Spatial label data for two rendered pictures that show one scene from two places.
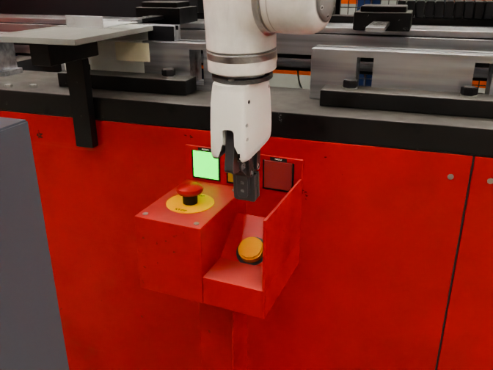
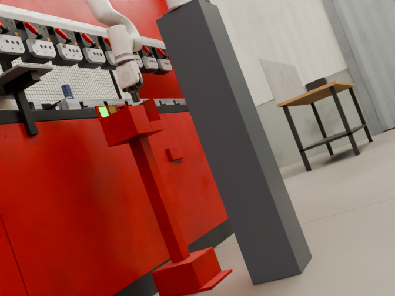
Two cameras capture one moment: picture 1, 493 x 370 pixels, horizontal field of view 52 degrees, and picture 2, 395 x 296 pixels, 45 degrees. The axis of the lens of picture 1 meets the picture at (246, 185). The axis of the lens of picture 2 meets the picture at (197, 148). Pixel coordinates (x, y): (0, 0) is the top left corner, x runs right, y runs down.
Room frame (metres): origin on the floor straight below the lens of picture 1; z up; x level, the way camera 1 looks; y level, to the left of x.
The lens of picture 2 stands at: (0.26, 1.98, 0.43)
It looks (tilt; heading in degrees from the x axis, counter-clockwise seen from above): 3 degrees up; 276
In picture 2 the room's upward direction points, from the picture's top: 20 degrees counter-clockwise
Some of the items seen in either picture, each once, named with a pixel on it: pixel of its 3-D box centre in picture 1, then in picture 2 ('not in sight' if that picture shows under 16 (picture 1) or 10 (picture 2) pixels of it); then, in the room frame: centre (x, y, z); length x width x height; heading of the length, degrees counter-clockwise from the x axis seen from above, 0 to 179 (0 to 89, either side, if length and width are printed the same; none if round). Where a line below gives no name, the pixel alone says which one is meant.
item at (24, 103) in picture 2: (72, 96); (29, 105); (0.96, 0.33, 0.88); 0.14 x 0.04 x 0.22; 162
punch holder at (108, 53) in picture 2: not in sight; (109, 54); (0.83, -0.65, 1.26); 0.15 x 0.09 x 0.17; 72
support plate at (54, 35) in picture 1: (77, 32); (12, 80); (1.00, 0.32, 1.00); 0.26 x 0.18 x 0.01; 162
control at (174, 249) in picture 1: (221, 223); (130, 118); (0.69, 0.04, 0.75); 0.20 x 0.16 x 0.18; 67
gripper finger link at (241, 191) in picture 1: (240, 181); (137, 93); (0.63, 0.01, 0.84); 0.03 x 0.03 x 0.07; 67
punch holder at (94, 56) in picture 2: not in sight; (87, 50); (0.89, -0.46, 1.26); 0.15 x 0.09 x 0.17; 72
